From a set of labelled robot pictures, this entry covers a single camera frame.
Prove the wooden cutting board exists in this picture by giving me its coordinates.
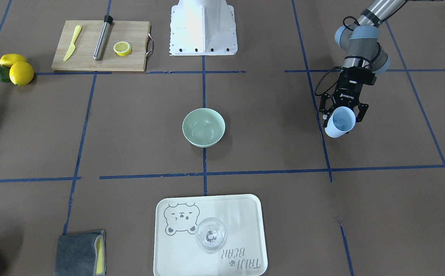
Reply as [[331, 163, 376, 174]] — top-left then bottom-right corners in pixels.
[[51, 20, 155, 72]]

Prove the grey yellow folded cloth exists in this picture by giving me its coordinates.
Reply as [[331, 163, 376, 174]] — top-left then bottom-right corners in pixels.
[[53, 230, 107, 276]]

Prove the yellow plastic knife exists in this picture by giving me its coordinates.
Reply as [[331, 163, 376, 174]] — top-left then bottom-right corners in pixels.
[[63, 25, 82, 61]]

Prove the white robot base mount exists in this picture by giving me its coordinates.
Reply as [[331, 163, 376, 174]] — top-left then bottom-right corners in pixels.
[[169, 0, 238, 56]]

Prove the yellow lemon upper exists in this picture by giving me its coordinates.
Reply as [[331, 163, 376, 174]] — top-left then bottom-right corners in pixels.
[[0, 53, 28, 68]]

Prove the yellow lemon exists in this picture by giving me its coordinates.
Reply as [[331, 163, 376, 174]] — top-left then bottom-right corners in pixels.
[[9, 61, 34, 86], [0, 53, 28, 68]]

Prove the cream bear tray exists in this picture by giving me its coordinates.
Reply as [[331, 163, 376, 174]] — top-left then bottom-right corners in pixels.
[[153, 194, 268, 276]]

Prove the lemon half slice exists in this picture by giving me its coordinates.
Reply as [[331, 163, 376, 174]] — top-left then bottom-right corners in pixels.
[[113, 41, 132, 57]]

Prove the yellow lemon lower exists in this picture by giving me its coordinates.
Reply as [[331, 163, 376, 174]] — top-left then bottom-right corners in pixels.
[[9, 61, 34, 86]]

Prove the clear wine glass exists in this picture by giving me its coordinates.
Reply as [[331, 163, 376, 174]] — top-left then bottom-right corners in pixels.
[[196, 218, 227, 253]]

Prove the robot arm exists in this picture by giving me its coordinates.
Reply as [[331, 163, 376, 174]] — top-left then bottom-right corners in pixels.
[[319, 0, 406, 128]]

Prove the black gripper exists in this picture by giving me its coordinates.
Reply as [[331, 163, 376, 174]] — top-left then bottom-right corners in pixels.
[[319, 79, 369, 128]]

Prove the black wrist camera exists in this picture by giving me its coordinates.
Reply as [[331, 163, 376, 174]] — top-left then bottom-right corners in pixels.
[[343, 66, 377, 86]]

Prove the light blue cup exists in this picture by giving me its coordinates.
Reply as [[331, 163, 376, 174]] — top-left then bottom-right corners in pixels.
[[325, 107, 356, 138]]

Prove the green bowl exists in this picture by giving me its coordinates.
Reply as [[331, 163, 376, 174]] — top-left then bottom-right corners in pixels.
[[182, 108, 226, 148]]

